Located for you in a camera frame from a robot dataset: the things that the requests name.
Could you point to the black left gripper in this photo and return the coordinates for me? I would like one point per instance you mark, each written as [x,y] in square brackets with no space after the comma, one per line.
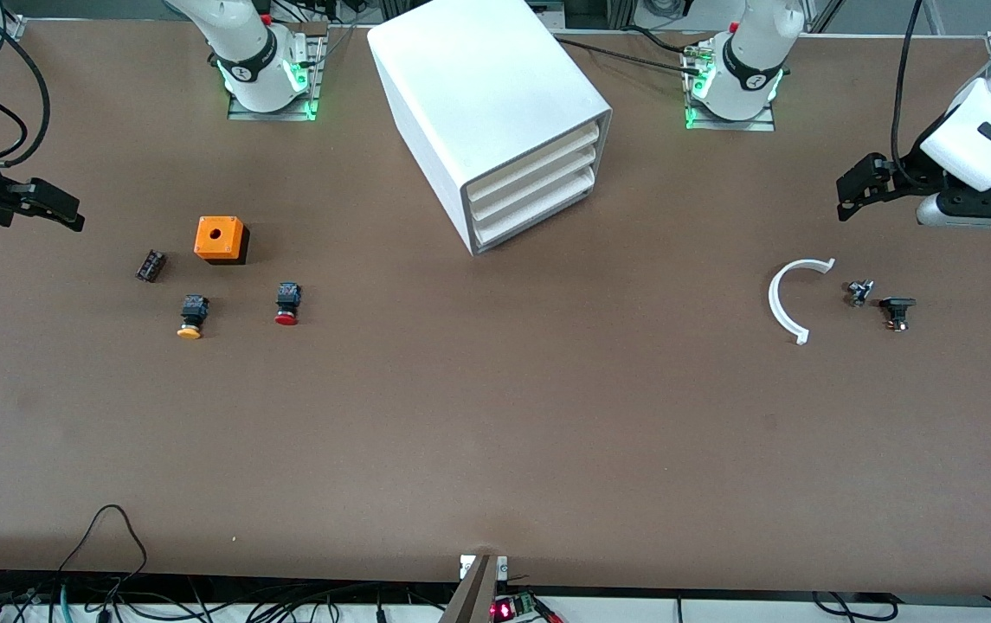
[909,170]

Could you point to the white lowest drawer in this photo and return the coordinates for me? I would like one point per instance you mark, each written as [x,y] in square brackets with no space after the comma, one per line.
[538,206]

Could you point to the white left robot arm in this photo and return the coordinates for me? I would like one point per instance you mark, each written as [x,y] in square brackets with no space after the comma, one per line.
[750,61]

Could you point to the orange button box with hole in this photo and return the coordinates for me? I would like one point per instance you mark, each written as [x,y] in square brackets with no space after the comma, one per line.
[218,238]

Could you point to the yellow push button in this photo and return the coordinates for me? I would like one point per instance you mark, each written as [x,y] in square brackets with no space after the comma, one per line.
[192,311]

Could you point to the red push button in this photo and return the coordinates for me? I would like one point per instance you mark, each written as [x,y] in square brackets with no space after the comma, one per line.
[287,303]

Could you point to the white drawer cabinet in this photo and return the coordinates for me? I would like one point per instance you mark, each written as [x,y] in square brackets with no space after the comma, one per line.
[478,78]

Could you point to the small grey black component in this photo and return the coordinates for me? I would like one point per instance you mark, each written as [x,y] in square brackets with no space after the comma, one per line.
[859,292]

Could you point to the small black terminal block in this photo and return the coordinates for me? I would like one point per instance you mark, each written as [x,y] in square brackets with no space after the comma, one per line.
[151,266]

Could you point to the white curved plastic arc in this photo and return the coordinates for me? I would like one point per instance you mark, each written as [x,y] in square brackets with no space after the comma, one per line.
[773,298]

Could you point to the circuit board with red light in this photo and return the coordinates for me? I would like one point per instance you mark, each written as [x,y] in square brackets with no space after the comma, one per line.
[504,610]

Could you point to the black flat-head switch component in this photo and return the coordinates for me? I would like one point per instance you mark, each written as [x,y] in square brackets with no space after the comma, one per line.
[897,307]

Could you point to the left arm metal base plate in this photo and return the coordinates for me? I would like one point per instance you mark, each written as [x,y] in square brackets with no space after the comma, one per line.
[759,126]

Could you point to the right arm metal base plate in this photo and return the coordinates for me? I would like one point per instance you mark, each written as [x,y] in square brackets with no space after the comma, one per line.
[240,112]

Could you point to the white mount bracket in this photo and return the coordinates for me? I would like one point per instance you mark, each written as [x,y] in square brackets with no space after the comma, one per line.
[466,567]

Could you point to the brown camera mount post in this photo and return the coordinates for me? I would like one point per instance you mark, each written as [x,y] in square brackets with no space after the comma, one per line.
[473,597]

